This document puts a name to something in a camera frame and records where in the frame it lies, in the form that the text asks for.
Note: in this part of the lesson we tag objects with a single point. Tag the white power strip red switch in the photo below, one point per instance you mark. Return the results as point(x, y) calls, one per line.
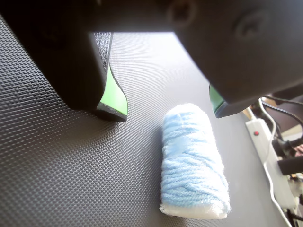
point(260, 144)

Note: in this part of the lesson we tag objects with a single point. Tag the large dark grey mat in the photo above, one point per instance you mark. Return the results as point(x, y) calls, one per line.
point(71, 165)

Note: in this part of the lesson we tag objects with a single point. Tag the black power plug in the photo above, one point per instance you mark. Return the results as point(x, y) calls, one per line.
point(282, 146)
point(291, 165)

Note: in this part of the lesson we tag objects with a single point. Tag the blue yarn foam block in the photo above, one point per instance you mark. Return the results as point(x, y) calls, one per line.
point(189, 153)

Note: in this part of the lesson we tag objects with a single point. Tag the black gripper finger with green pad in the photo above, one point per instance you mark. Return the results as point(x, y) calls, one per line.
point(248, 59)
point(59, 59)

